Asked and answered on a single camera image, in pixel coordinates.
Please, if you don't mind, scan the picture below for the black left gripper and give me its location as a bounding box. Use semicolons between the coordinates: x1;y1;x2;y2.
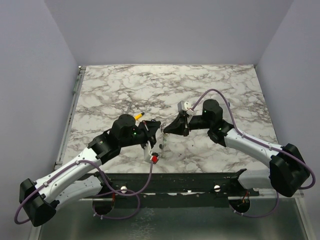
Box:
120;120;161;151

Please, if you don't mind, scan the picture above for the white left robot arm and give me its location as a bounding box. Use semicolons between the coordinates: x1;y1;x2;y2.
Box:
14;114;161;227

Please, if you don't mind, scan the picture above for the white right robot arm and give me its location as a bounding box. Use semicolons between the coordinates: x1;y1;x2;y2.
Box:
163;99;311;197

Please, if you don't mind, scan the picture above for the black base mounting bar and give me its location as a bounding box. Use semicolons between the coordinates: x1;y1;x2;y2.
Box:
92;172;259;212

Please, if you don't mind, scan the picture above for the yellow handled tool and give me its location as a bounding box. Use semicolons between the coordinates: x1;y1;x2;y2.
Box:
134;112;145;121

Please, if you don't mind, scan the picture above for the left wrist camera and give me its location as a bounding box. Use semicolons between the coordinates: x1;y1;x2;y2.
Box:
143;141;159;164

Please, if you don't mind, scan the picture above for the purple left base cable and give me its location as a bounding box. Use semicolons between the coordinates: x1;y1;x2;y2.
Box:
92;188;140;221

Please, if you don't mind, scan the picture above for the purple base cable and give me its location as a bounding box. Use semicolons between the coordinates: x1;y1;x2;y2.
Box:
92;188;140;221
233;191;280;218

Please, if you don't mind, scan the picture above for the aluminium table edge rail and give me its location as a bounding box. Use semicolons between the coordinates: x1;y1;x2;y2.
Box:
27;65;87;240

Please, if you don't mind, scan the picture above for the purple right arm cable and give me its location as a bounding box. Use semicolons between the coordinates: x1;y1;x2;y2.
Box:
192;89;316;190

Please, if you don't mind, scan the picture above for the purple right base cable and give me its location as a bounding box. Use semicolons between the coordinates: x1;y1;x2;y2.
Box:
233;191;280;218

